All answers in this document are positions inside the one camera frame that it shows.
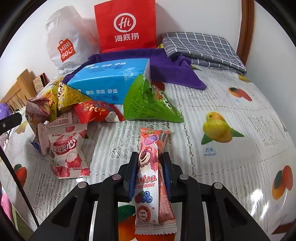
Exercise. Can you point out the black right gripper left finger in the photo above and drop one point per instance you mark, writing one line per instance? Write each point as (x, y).
(84, 204)

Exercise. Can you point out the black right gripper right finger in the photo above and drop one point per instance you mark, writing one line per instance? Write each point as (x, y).
(228, 219)

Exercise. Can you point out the white strawberry candy packet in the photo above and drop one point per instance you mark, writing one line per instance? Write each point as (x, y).
(67, 159)

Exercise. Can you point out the yellow triangular snack bag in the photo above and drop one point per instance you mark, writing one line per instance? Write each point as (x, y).
(68, 97)

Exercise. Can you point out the pink Lotso candy stick packet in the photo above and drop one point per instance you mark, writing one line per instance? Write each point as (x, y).
(154, 214)

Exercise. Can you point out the red snack packet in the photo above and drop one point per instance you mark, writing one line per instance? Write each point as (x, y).
(98, 111)

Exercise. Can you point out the green triangular snack bag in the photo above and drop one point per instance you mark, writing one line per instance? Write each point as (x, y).
(145, 101)

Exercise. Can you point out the yellow pink snack bag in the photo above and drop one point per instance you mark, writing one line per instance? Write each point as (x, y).
(51, 93)

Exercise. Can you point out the patterned brown box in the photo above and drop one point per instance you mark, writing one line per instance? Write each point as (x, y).
(40, 82)

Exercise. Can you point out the pink wafer packet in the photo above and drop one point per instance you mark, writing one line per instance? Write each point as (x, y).
(65, 119)

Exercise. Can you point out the fruit print tablecloth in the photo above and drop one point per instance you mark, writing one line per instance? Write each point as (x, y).
(230, 134)

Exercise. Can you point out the white Miniso plastic bag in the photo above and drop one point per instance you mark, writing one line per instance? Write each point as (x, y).
(70, 41)

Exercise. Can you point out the blue tissue pack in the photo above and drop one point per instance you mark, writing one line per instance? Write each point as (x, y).
(111, 80)

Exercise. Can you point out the red Haidilao paper bag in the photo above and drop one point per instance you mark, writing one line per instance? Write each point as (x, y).
(125, 25)

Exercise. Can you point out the purple towel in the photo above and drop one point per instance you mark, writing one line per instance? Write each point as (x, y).
(176, 70)

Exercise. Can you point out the grey checked folded cloth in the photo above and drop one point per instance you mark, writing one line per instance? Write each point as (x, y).
(203, 49)

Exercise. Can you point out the brown wooden door frame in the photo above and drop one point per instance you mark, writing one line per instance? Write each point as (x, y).
(246, 30)

